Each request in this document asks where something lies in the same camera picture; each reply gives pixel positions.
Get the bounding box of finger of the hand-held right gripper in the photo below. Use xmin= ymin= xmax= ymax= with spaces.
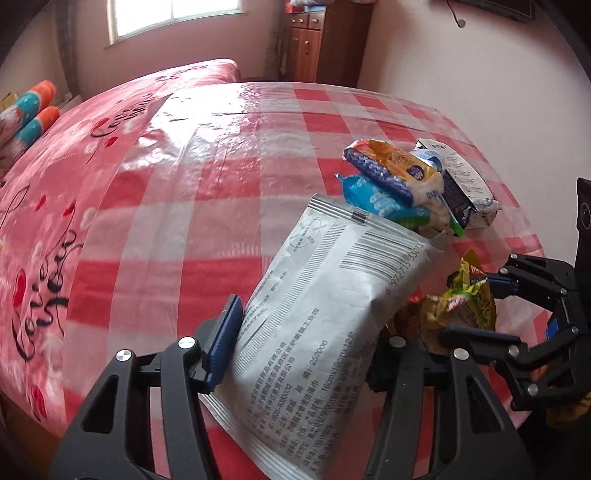
xmin=438 ymin=325 xmax=583 ymax=411
xmin=471 ymin=253 xmax=580 ymax=324

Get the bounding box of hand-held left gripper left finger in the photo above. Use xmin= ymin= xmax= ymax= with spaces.
xmin=48 ymin=294 xmax=245 ymax=480

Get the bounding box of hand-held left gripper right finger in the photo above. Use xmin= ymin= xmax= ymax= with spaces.
xmin=365 ymin=335 xmax=532 ymax=480

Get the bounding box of yellow-green snack wrapper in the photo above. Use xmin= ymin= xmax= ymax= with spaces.
xmin=388 ymin=249 xmax=497 ymax=356

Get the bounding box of silver wet wipes package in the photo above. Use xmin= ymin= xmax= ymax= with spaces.
xmin=199 ymin=194 xmax=446 ymax=480

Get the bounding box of sky blue and green packet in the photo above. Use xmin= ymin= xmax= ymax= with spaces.
xmin=335 ymin=173 xmax=465 ymax=237

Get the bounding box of yellow and blue biscuit packet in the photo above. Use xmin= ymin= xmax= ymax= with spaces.
xmin=342 ymin=140 xmax=445 ymax=208

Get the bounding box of red checkered plastic tablecloth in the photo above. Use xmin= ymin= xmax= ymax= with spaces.
xmin=69 ymin=80 xmax=548 ymax=480

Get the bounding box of pink heart-print bed blanket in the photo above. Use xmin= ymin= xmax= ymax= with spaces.
xmin=0 ymin=58 xmax=243 ymax=435

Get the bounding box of rolled orange and teal quilt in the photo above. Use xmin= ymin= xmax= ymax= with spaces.
xmin=0 ymin=80 xmax=63 ymax=162

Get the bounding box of brown wooden cabinet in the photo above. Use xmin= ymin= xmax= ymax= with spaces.
xmin=287 ymin=2 xmax=372 ymax=86

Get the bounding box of grey checked curtain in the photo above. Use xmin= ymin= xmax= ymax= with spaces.
xmin=55 ymin=0 xmax=77 ymax=100
xmin=263 ymin=0 xmax=291 ymax=79

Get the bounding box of window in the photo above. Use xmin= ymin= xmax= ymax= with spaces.
xmin=106 ymin=0 xmax=241 ymax=49

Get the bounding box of folded floral quilt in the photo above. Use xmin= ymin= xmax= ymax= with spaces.
xmin=284 ymin=0 xmax=379 ymax=12

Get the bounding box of wall-mounted television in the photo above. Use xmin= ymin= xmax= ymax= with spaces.
xmin=443 ymin=0 xmax=539 ymax=21

